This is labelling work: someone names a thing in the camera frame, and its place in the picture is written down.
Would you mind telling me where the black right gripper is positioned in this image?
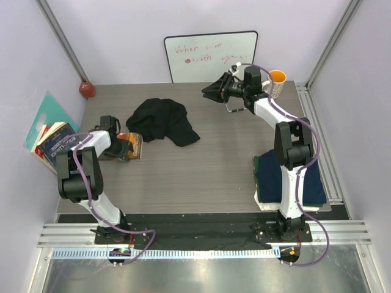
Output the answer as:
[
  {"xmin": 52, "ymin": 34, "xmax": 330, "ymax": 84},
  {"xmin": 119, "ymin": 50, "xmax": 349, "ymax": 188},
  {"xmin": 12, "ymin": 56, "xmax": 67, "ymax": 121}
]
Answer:
[{"xmin": 202, "ymin": 73, "xmax": 248, "ymax": 104}]

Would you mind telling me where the orange brown cover book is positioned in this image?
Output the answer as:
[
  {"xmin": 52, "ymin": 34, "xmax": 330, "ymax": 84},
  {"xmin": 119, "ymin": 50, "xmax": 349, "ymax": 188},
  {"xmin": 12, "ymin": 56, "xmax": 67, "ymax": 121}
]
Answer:
[{"xmin": 98, "ymin": 132, "xmax": 143, "ymax": 162}]

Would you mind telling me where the black t shirt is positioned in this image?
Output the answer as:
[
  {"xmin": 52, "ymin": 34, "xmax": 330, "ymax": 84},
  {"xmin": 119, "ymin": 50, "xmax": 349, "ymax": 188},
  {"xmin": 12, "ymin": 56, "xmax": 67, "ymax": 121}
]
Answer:
[{"xmin": 126, "ymin": 98, "xmax": 200, "ymax": 147}]

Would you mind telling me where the white mug orange inside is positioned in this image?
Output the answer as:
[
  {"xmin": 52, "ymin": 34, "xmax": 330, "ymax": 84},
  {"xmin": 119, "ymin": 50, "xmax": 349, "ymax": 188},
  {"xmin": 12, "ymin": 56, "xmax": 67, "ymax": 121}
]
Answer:
[{"xmin": 261, "ymin": 70, "xmax": 287, "ymax": 99}]

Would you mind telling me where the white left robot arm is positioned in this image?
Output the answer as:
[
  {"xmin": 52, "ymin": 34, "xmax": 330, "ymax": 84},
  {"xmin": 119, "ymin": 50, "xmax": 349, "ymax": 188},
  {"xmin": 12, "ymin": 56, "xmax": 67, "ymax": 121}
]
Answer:
[{"xmin": 56, "ymin": 115, "xmax": 133, "ymax": 244}]

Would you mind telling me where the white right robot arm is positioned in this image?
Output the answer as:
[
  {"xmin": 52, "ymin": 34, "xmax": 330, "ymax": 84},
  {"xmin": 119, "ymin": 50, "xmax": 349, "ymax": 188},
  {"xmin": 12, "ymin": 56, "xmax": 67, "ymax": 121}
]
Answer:
[{"xmin": 201, "ymin": 63, "xmax": 320, "ymax": 242}]

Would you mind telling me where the small whiteboard with red writing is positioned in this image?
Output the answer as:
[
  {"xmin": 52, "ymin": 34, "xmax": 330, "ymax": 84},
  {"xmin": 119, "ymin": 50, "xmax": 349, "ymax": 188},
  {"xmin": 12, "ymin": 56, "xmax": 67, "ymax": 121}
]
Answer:
[{"xmin": 164, "ymin": 31, "xmax": 258, "ymax": 83}]

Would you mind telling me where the blue cover book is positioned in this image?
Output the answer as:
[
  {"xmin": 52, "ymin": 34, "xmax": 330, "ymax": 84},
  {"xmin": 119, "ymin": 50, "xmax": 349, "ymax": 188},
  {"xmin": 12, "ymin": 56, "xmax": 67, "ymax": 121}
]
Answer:
[{"xmin": 35, "ymin": 122, "xmax": 78, "ymax": 172}]

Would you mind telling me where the red brown die block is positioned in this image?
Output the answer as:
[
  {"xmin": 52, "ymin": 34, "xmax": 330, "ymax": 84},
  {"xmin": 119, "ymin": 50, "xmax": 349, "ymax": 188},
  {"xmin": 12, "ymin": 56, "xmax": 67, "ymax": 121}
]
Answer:
[{"xmin": 79, "ymin": 81, "xmax": 96, "ymax": 99}]

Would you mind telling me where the teal plastic cutting board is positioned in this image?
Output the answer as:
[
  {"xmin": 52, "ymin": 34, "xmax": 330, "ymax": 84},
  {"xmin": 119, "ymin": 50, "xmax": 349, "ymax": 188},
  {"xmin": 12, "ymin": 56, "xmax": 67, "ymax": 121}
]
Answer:
[{"xmin": 23, "ymin": 92, "xmax": 79, "ymax": 150}]

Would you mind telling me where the red white cover book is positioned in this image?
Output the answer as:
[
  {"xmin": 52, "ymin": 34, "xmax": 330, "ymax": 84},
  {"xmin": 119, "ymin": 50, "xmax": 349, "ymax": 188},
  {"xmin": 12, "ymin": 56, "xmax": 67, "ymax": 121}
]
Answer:
[{"xmin": 29, "ymin": 124, "xmax": 57, "ymax": 175}]

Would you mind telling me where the navy folded t shirt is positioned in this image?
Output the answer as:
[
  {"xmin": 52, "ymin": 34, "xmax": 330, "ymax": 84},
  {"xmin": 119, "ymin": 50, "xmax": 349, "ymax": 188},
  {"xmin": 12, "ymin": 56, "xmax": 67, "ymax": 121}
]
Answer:
[{"xmin": 255, "ymin": 148, "xmax": 327, "ymax": 203}]

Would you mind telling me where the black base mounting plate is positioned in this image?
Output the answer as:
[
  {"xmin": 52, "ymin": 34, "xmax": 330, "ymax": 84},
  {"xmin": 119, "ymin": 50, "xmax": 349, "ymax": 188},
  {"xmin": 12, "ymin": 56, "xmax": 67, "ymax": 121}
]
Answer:
[{"xmin": 94, "ymin": 212, "xmax": 313, "ymax": 245}]

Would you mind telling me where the black wire book stand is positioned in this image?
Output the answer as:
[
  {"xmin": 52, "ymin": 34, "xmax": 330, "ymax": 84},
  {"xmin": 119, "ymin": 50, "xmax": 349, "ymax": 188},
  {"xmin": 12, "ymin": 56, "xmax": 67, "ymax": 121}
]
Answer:
[{"xmin": 222, "ymin": 79, "xmax": 259, "ymax": 114}]

